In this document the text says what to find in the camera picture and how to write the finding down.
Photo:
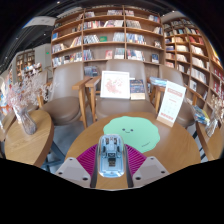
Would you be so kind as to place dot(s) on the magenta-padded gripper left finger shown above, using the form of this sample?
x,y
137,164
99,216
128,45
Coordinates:
x,y
85,161

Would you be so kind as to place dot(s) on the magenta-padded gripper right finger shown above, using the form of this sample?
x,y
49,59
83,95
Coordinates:
x,y
136,161

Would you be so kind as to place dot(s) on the transparent computer mouse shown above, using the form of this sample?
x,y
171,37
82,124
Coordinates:
x,y
111,156

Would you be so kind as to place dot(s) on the green cloud-shaped mouse pad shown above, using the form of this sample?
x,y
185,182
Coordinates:
x,y
140,131

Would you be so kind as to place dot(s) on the beige armchair with wooden arms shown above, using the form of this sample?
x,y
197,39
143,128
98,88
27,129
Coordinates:
x,y
123,108
186,113
63,100

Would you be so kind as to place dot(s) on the round wooden side table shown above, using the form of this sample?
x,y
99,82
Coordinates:
x,y
30,143
215,143
6,126

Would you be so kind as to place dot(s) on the white and red table sign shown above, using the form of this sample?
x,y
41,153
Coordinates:
x,y
170,103

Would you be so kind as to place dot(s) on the glass vase with pink flowers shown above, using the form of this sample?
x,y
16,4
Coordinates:
x,y
27,123

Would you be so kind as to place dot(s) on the dark cover book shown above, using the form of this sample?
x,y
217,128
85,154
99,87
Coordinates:
x,y
137,89

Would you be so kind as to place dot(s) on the stack of colourful books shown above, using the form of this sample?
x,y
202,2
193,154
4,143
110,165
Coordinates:
x,y
201,115

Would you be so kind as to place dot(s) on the white framed red drawing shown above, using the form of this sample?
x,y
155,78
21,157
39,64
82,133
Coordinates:
x,y
115,85

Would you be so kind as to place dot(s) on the glass vase with dried flowers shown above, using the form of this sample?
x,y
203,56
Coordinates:
x,y
211,128

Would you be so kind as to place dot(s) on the stack of blue books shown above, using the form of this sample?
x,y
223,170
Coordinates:
x,y
158,81

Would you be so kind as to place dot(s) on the small distant wooden bookshelf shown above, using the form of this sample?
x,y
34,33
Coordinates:
x,y
25,61

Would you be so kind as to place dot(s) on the tall curved wooden bookshelf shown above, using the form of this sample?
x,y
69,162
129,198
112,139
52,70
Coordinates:
x,y
196,56

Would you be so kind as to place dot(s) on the wide wooden bookshelf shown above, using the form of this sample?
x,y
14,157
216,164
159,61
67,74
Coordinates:
x,y
106,36

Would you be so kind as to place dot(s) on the white hanging ceiling sign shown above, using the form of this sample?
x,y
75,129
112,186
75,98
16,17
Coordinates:
x,y
40,21

